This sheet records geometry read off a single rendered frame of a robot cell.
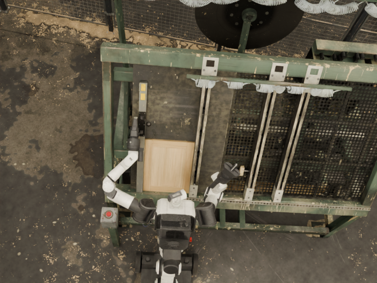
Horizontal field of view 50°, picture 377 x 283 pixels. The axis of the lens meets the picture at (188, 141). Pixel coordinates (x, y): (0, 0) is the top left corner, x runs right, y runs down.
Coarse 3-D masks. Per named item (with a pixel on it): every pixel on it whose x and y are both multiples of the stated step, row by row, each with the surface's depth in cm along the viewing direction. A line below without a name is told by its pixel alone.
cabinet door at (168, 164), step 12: (156, 144) 300; (168, 144) 301; (180, 144) 301; (192, 144) 301; (144, 156) 306; (156, 156) 306; (168, 156) 307; (180, 156) 307; (192, 156) 307; (144, 168) 312; (156, 168) 313; (168, 168) 313; (180, 168) 313; (144, 180) 318; (156, 180) 319; (168, 180) 319; (180, 180) 319
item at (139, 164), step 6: (144, 102) 279; (144, 108) 282; (144, 138) 295; (144, 144) 298; (138, 150) 300; (138, 162) 306; (138, 168) 309; (138, 174) 312; (138, 180) 315; (138, 186) 318
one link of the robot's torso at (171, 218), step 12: (168, 204) 273; (180, 204) 274; (192, 204) 276; (156, 216) 262; (168, 216) 265; (180, 216) 266; (192, 216) 268; (168, 228) 258; (180, 228) 258; (192, 228) 275; (168, 240) 266; (180, 240) 266
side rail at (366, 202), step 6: (372, 162) 322; (372, 174) 321; (372, 180) 320; (366, 186) 328; (372, 186) 323; (366, 192) 328; (372, 192) 326; (366, 198) 330; (372, 198) 330; (366, 204) 333
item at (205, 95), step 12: (204, 60) 257; (216, 60) 257; (204, 72) 261; (216, 72) 262; (204, 96) 278; (204, 108) 281; (204, 120) 284; (204, 132) 290; (192, 168) 306; (192, 180) 312; (192, 192) 319
